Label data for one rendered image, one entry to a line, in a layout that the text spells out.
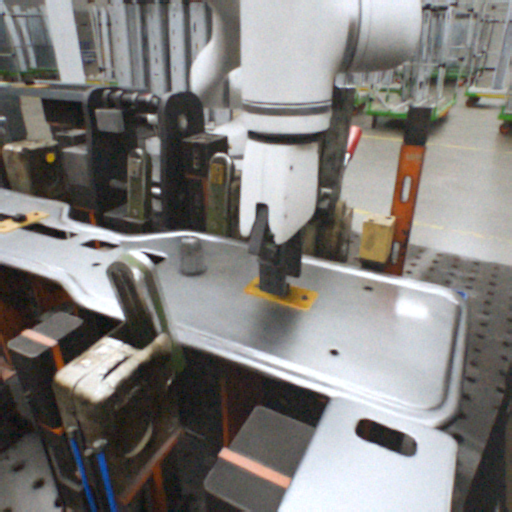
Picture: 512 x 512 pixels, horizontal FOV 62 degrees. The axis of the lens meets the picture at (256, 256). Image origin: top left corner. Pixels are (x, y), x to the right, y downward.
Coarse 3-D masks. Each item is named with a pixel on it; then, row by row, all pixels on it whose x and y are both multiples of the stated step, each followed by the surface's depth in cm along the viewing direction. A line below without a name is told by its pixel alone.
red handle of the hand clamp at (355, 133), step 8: (352, 128) 63; (352, 136) 62; (360, 136) 63; (352, 144) 62; (352, 152) 61; (344, 168) 60; (328, 192) 58; (320, 200) 58; (328, 200) 57; (320, 208) 57; (328, 208) 57
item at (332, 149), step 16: (336, 96) 50; (352, 96) 52; (336, 112) 54; (352, 112) 54; (336, 128) 54; (320, 144) 55; (336, 144) 55; (320, 160) 56; (336, 160) 54; (320, 176) 57; (336, 176) 55; (320, 192) 58; (336, 192) 56
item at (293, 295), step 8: (256, 280) 52; (248, 288) 50; (256, 288) 50; (288, 288) 50; (296, 288) 50; (256, 296) 49; (264, 296) 49; (272, 296) 49; (288, 296) 49; (296, 296) 49; (312, 296) 49; (288, 304) 48; (296, 304) 47; (304, 304) 47; (312, 304) 48
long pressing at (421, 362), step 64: (0, 192) 82; (0, 256) 59; (64, 256) 58; (192, 320) 45; (256, 320) 45; (320, 320) 45; (384, 320) 45; (448, 320) 45; (320, 384) 37; (384, 384) 37; (448, 384) 37
